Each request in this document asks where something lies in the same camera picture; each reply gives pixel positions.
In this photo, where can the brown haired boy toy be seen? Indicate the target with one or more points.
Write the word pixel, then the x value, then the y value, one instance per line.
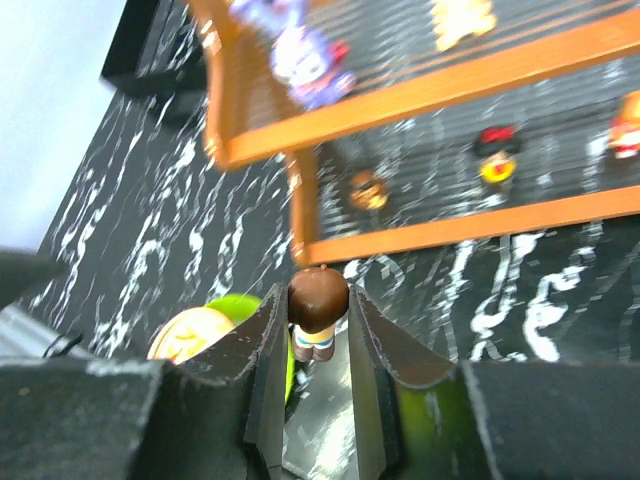
pixel 318 297

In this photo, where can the purple bunny toy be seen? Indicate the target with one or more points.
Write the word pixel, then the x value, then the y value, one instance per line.
pixel 302 58

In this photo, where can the black haired figure toy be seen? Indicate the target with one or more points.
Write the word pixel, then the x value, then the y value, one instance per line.
pixel 496 148

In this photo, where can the small orange figure toy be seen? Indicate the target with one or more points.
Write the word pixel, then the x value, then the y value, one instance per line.
pixel 456 19

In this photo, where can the orange figure toy on shelf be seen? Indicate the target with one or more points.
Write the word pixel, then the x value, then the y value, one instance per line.
pixel 624 135

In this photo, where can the black marble pattern mat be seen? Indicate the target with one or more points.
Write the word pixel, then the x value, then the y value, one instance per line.
pixel 149 229

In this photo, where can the orange clear display shelf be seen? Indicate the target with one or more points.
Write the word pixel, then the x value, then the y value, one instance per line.
pixel 555 70

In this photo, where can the brown figure toy on shelf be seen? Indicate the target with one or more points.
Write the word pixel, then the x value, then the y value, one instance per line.
pixel 368 191

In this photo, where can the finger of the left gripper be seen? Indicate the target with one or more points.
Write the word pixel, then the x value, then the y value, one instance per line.
pixel 21 271

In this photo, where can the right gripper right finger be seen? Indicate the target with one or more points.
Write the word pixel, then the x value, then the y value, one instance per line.
pixel 420 416

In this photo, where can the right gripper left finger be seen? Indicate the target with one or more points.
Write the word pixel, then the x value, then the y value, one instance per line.
pixel 219 415

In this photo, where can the green bowl red pattern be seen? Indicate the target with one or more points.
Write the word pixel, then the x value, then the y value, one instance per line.
pixel 193 330

